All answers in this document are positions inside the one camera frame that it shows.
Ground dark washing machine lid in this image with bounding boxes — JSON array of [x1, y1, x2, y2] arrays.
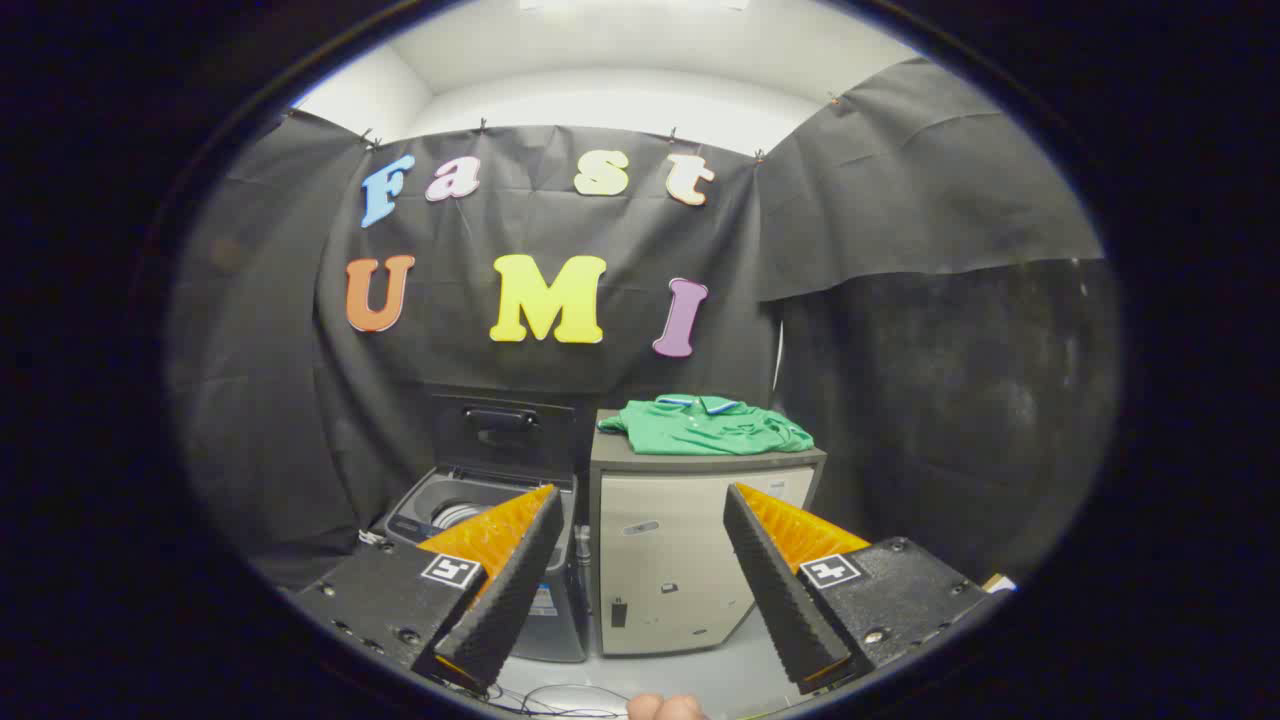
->
[[432, 392, 579, 489]]

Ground black backdrop cloth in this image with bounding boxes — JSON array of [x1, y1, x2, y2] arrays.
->
[[165, 57, 1121, 591]]

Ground thin floor cables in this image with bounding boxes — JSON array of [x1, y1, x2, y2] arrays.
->
[[480, 683, 633, 720]]

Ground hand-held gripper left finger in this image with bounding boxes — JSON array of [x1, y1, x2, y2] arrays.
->
[[295, 484, 566, 696]]

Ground beige cabinet with grey top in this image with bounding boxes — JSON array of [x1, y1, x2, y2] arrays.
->
[[588, 408, 828, 658]]

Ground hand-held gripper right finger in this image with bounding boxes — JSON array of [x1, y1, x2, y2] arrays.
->
[[723, 483, 1001, 696]]

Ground green polo shirt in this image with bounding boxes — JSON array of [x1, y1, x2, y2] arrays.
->
[[597, 394, 816, 458]]

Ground grey top-load washing machine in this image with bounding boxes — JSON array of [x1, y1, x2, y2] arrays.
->
[[383, 465, 591, 663]]

